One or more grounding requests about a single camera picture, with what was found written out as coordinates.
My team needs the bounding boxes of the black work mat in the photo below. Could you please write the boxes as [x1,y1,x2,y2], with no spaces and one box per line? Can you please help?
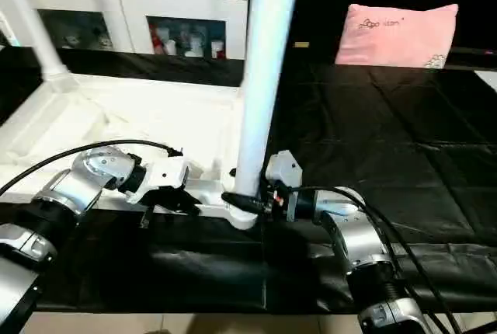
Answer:
[0,45,497,315]

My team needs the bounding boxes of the pink printed pillow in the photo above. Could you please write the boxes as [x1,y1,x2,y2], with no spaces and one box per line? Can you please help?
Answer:
[335,3,460,70]

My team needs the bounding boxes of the white glass-door cabinet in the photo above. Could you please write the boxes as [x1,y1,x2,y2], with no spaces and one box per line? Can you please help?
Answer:
[0,0,251,61]

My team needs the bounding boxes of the black sofa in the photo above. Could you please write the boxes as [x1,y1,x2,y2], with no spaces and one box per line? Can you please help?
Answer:
[295,0,497,68]

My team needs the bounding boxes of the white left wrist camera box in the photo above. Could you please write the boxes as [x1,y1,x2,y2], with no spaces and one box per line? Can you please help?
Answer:
[124,155,192,206]

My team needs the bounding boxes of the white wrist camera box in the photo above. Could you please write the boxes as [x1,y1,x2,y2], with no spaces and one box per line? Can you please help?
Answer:
[124,155,192,206]
[264,149,304,190]

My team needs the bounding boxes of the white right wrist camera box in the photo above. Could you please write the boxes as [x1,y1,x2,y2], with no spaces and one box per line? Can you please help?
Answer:
[264,149,304,190]

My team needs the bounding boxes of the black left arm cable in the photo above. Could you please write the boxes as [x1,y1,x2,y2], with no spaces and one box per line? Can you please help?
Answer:
[0,140,184,197]

